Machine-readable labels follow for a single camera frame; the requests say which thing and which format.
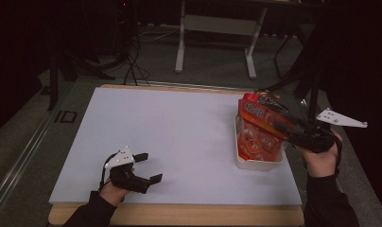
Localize wooden table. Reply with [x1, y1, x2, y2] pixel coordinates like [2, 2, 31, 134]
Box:
[47, 83, 306, 227]

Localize white plastic bin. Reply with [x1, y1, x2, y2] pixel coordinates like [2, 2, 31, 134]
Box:
[234, 113, 288, 172]

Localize floor cables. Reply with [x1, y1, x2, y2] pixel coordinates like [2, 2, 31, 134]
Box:
[114, 23, 183, 87]

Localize white table mat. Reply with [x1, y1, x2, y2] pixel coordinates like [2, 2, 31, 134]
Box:
[48, 87, 304, 206]

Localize gold foil packet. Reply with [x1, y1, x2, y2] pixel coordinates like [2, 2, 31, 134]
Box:
[257, 89, 281, 98]

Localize person's left hand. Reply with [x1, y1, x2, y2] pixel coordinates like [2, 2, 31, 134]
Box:
[98, 169, 136, 208]

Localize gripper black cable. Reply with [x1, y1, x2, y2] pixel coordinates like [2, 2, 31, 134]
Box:
[334, 136, 344, 168]
[98, 152, 118, 192]

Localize black metal stand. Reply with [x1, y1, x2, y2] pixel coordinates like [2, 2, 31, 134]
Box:
[46, 44, 117, 112]
[264, 27, 324, 122]

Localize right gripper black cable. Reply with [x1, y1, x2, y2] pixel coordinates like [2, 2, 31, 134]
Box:
[334, 136, 344, 168]

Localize person's right hand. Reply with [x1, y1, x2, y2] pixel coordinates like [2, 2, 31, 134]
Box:
[296, 130, 344, 180]

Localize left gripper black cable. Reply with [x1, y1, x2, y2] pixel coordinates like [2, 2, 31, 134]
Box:
[98, 152, 118, 192]

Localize black floor bracket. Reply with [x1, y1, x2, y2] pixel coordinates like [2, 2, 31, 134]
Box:
[54, 109, 78, 125]

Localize red and black snack packet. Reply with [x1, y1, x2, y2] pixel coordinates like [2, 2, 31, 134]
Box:
[242, 91, 290, 115]

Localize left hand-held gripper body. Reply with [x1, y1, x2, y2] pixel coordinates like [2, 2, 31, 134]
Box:
[103, 145, 152, 195]

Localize white desk frame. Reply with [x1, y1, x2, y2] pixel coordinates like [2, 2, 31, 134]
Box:
[174, 0, 269, 80]

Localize metal floor rail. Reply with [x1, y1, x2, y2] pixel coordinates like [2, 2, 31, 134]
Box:
[0, 105, 60, 218]

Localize orange snack packet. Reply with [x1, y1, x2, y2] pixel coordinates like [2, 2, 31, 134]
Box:
[235, 92, 296, 163]

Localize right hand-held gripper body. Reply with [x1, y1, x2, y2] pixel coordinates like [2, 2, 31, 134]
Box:
[285, 107, 369, 155]

